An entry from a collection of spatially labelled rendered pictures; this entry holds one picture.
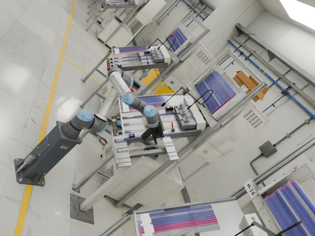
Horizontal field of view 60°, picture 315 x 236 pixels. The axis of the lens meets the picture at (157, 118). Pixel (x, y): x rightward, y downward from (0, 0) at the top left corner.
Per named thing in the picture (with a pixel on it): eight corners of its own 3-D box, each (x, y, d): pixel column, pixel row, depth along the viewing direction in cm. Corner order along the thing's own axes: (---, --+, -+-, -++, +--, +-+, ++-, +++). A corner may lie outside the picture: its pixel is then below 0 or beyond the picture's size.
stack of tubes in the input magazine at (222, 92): (211, 113, 247) (235, 93, 239) (194, 86, 288) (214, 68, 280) (219, 121, 254) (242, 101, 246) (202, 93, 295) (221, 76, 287)
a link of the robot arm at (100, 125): (81, 124, 221) (116, 66, 218) (95, 130, 231) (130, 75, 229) (87, 131, 212) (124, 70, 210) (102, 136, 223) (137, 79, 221)
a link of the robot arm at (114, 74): (108, 59, 209) (132, 93, 177) (118, 66, 217) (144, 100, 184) (99, 70, 212) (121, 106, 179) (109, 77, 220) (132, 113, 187)
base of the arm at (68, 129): (63, 136, 207) (71, 128, 204) (59, 122, 215) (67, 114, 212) (79, 141, 218) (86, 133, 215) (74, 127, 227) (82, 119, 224)
